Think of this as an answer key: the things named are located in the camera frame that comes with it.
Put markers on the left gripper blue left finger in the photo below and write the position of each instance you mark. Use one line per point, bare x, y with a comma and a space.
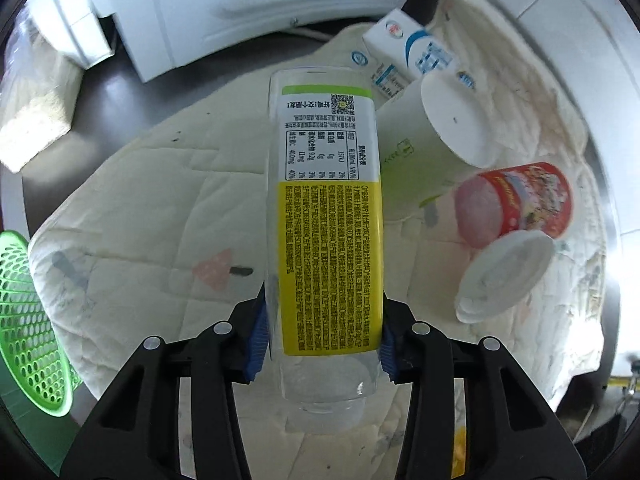
132, 432

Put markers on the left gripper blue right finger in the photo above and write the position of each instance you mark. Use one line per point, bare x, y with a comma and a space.
511, 431

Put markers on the clear bottle yellow label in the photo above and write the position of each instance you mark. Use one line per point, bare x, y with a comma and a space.
325, 265

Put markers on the green plastic waste basket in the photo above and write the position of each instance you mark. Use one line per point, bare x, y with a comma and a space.
29, 347

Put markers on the clear plastic round lid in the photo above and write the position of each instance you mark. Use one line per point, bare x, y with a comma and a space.
502, 274

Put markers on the white quilted mat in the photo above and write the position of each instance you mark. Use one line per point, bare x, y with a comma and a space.
170, 234

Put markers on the red printed paper cup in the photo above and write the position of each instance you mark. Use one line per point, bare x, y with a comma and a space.
533, 197

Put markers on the white paper cup green leaf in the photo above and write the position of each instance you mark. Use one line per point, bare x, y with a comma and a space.
431, 136

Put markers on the clear bag of rice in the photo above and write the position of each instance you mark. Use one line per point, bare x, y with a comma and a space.
39, 91

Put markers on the white blue milk carton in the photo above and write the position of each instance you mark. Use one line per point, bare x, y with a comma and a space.
404, 51

